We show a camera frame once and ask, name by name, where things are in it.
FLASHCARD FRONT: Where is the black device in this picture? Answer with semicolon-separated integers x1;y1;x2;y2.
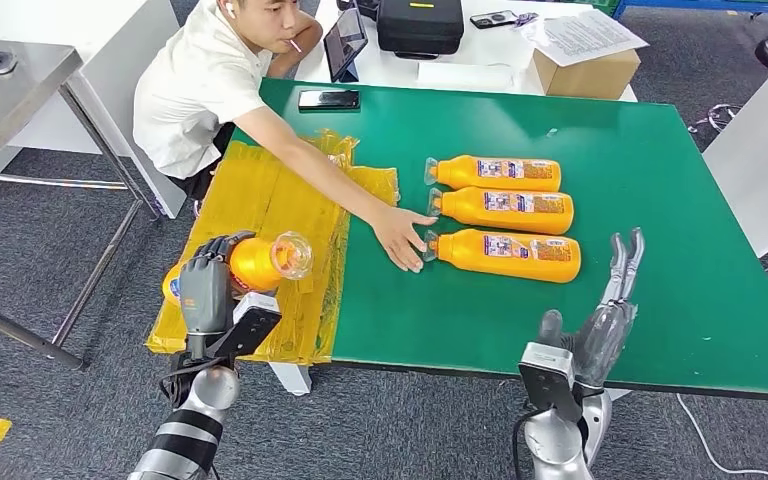
336;0;380;21

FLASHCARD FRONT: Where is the white side table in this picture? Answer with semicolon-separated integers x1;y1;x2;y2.
701;33;768;313

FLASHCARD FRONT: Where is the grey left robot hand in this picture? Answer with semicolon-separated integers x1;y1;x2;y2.
178;229;257;339

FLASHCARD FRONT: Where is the brown cardboard box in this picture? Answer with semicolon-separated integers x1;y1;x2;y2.
531;47;642;101

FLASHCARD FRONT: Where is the black smartphone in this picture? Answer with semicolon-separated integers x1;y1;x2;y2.
297;89;361;111

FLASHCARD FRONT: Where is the grey coiled cable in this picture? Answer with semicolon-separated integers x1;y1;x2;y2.
687;102;744;136

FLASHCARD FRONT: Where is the white floor cable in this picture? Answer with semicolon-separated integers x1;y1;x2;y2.
675;394;768;480

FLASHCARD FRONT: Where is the blue metal rack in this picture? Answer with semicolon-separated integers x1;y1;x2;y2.
612;0;768;31

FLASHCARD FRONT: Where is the printed paper sheet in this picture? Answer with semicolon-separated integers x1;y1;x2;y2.
521;9;650;68

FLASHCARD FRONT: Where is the steel table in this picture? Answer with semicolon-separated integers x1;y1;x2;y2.
0;36;163;371

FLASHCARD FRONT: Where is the black carrying case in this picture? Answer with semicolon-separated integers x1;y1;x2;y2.
376;0;465;61

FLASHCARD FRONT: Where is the orange detergent bottle clear cap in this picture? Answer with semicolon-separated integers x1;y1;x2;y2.
426;186;575;236
423;154;563;193
422;228;583;285
161;231;314;307

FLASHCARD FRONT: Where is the black tablet on stand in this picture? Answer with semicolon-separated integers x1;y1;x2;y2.
322;6;369;83

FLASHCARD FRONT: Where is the person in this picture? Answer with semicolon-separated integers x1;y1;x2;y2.
133;0;438;274

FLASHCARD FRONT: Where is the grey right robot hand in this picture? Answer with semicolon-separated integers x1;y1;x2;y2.
536;227;646;392

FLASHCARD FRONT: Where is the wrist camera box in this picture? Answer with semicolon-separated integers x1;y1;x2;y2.
518;342;584;425
208;292;283;359

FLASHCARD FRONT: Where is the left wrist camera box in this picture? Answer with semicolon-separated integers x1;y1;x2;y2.
208;292;283;359

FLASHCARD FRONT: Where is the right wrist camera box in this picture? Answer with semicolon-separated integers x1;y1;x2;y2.
518;342;584;425

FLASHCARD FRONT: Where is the yellow taped cardboard mat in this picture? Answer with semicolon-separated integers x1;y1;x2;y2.
145;129;402;367

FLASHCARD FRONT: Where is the person's right hand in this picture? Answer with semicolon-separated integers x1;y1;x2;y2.
370;206;438;274

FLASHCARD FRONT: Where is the black phone showing camera lenses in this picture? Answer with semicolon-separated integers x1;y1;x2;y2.
468;9;519;30

